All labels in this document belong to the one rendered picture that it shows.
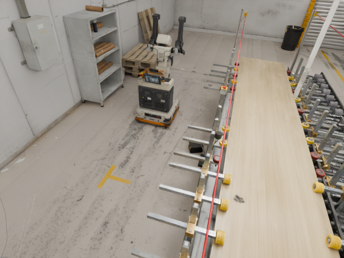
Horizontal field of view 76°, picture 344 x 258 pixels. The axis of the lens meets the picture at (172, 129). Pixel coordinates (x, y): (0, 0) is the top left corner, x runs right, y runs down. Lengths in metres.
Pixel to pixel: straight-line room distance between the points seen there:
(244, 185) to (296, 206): 0.39
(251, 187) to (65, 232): 1.94
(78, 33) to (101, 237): 3.00
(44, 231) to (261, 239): 2.15
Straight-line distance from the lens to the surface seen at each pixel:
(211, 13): 9.70
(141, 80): 3.59
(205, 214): 2.04
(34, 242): 2.88
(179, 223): 1.58
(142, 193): 2.90
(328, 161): 2.55
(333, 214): 2.21
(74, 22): 4.07
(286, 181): 2.13
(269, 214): 1.86
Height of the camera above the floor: 2.34
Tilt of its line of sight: 38 degrees down
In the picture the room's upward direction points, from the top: 3 degrees clockwise
